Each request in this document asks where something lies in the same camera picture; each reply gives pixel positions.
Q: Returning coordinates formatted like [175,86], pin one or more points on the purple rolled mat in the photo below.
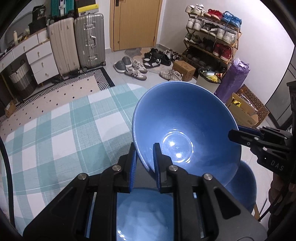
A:
[233,79]

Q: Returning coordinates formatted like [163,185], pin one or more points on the woven laundry basket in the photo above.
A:
[23,80]

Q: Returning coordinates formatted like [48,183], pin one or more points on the person's right hand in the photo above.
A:
[281,194]

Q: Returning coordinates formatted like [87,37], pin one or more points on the small brown cardboard box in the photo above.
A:
[185,69]

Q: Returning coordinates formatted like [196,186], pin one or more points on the open cardboard box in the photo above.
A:
[242,112]

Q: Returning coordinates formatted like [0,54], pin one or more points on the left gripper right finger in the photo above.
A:
[188,192]

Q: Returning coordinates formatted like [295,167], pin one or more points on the blue bowl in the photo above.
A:
[243,186]
[191,125]

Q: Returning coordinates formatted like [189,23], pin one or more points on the wooden shoe rack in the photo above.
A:
[212,39]

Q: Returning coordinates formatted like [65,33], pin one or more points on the patterned floor rug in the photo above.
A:
[57,92]

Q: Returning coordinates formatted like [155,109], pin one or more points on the small cardboard box by rug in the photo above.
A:
[10,108]

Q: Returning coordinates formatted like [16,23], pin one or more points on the teal plaid tablecloth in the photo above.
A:
[86,135]

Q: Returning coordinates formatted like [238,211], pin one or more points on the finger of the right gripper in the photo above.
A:
[244,135]

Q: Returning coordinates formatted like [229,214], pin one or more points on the wooden door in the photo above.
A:
[134,24]

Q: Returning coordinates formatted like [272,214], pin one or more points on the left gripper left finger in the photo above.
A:
[104,189]

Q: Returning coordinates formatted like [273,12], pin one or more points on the silver aluminium suitcase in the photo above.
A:
[90,41]

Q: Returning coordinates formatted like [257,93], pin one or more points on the beige hard suitcase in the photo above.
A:
[62,38]

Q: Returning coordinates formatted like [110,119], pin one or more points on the white trash bin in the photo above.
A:
[208,80]

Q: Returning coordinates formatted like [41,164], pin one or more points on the white drawer dresser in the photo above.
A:
[38,51]

